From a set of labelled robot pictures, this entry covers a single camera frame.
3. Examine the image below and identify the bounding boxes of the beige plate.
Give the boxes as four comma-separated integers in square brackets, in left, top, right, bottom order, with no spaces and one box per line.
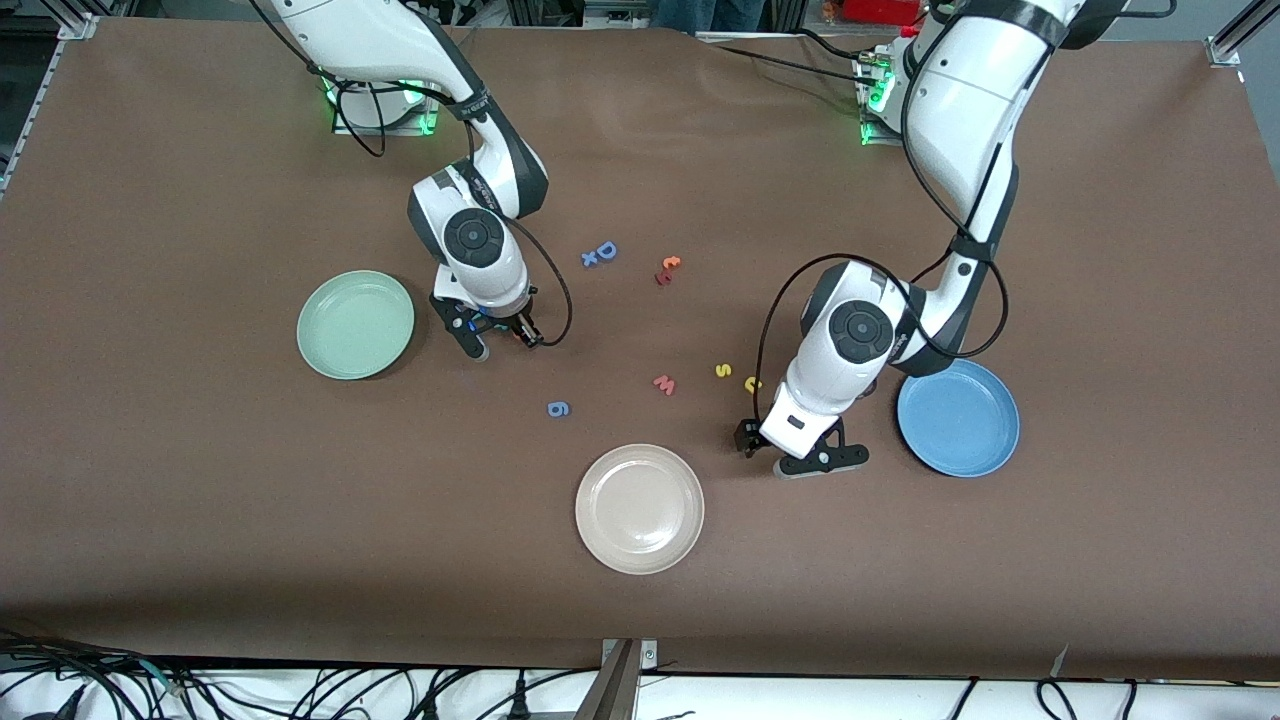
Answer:
[574,443,706,576]

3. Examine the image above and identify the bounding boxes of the pale green plate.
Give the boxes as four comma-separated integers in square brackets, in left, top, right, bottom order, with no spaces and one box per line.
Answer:
[296,270,416,382]

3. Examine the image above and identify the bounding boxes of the blue plate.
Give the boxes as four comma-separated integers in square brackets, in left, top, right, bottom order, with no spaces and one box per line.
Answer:
[896,360,1021,479]

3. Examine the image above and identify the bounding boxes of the person in blue jeans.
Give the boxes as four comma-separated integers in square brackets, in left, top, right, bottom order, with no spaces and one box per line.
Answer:
[650,0,771,31]

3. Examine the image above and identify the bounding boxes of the red box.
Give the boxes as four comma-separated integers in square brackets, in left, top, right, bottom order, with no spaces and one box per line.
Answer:
[840,0,931,26]

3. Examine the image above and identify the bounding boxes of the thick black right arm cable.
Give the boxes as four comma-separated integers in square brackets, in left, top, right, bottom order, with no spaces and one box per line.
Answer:
[320,60,574,349]

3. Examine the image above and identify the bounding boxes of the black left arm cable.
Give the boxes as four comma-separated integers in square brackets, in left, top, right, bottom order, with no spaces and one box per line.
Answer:
[755,0,1011,431]

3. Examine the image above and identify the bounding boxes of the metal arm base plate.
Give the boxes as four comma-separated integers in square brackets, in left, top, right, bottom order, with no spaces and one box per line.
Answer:
[858,55,906,147]
[332,85,442,137]

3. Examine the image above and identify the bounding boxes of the aluminium mount bracket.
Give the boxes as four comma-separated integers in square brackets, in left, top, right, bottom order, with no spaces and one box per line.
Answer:
[575,638,659,720]

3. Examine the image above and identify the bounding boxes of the black looped cable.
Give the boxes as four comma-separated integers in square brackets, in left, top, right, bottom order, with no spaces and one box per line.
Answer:
[1035,678,1079,720]

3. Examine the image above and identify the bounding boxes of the black cable on table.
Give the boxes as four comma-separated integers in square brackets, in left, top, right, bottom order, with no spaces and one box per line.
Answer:
[795,28,881,63]
[700,42,886,91]

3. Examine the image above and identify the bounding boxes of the aluminium frame profile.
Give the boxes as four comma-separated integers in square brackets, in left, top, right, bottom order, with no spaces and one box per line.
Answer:
[55,0,101,41]
[1205,0,1280,67]

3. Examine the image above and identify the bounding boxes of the aluminium frame rail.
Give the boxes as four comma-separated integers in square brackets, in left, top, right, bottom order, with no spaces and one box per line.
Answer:
[0,38,53,201]

